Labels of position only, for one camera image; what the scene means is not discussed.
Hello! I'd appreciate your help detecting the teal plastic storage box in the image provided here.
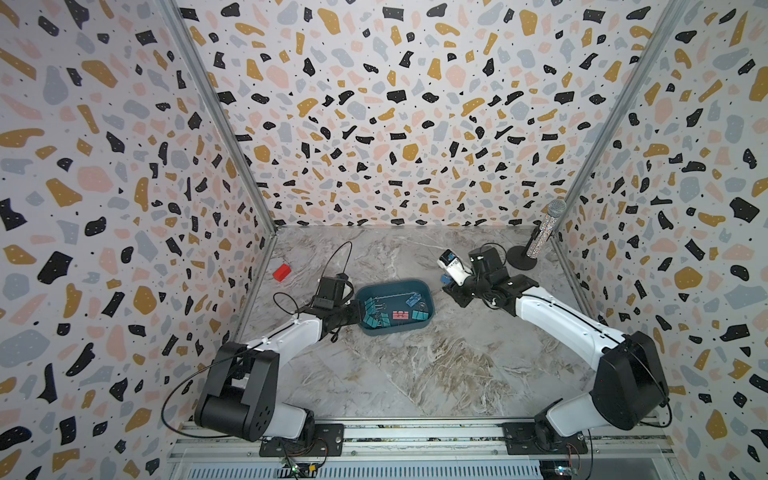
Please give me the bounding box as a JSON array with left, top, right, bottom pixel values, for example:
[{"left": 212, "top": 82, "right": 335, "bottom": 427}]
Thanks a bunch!
[{"left": 355, "top": 279, "right": 435, "bottom": 336}]

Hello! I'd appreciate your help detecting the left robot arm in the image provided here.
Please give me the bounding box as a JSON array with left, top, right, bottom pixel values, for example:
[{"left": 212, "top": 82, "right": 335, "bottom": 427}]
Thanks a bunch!
[{"left": 194, "top": 300, "right": 364, "bottom": 443}]

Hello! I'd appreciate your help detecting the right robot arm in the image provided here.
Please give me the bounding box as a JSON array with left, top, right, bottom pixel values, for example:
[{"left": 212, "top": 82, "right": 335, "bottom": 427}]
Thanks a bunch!
[{"left": 443, "top": 275, "right": 669, "bottom": 443}]

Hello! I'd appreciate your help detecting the glitter microphone on black stand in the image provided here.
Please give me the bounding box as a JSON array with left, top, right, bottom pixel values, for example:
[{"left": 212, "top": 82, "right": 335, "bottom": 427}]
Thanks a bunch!
[{"left": 506, "top": 199, "right": 567, "bottom": 271}]

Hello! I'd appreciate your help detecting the red small block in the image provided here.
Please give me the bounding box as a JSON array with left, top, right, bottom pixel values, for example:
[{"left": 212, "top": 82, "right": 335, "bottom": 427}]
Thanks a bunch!
[{"left": 272, "top": 263, "right": 292, "bottom": 282}]

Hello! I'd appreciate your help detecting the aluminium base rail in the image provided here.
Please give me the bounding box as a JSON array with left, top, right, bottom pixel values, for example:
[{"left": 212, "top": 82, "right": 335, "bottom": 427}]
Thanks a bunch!
[{"left": 161, "top": 418, "right": 685, "bottom": 479}]

